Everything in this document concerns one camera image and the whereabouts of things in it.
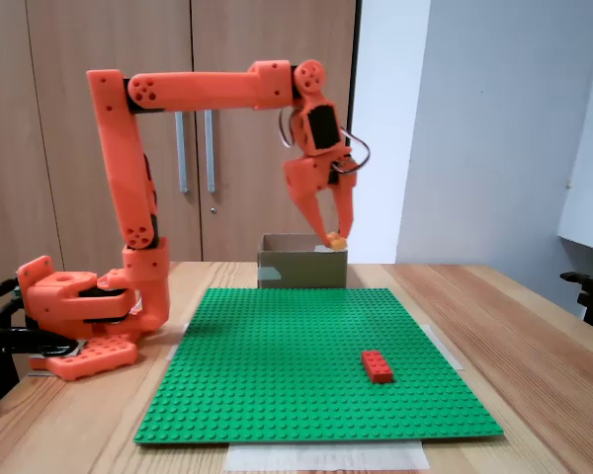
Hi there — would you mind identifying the cardboard box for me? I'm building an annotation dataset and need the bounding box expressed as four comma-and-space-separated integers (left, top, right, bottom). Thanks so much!
256, 232, 350, 290

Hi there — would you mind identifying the red lego block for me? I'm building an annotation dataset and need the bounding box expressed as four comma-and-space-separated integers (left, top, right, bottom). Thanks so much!
360, 350, 395, 385

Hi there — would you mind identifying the green lego baseplate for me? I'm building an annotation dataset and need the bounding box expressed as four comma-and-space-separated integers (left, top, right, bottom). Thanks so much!
132, 286, 505, 446

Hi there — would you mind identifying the wooden cabinet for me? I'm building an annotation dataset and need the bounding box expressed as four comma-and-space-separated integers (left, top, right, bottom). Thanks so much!
0, 0, 363, 327

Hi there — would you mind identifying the translucent tape strip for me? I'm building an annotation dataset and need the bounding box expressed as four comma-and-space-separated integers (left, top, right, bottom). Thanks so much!
165, 321, 192, 362
426, 322, 466, 372

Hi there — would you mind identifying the translucent tape sheet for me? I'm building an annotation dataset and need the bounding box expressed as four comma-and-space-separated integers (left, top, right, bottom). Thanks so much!
224, 439, 432, 473

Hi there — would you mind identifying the white board panel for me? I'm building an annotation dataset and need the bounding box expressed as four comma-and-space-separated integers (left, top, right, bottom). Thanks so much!
556, 0, 593, 255

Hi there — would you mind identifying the black table clamp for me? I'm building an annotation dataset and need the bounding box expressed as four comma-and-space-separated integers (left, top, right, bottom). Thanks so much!
0, 326, 83, 417

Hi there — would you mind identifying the wrist motor cable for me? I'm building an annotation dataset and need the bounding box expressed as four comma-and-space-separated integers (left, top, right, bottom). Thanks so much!
278, 107, 298, 149

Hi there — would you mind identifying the gripper motor cable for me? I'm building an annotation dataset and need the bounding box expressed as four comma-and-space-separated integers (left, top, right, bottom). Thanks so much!
332, 126, 372, 176

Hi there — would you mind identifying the metal cabinet handle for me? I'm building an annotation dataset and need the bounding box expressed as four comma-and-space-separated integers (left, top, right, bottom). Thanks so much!
174, 110, 190, 195
203, 109, 217, 195

